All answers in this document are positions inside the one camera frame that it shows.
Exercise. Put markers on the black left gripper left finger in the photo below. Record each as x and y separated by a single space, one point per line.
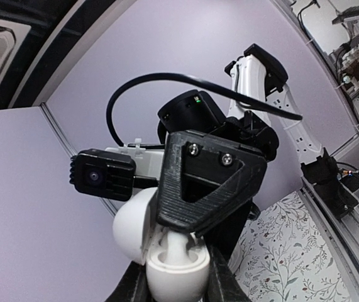
132 287

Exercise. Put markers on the white clip earbud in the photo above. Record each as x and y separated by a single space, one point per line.
177 254

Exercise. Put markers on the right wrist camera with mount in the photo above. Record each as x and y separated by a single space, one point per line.
116 172

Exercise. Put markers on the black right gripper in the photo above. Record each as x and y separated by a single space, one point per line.
213 166

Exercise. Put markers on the metal front rail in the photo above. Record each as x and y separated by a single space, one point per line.
341 236

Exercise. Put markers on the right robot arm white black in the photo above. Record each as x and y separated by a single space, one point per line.
259 89

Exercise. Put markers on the white earbud case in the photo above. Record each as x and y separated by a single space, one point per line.
144 241

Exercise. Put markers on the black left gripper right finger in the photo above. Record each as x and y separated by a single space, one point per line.
222 285

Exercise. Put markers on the left metal frame post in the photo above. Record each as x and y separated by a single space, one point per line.
70 150

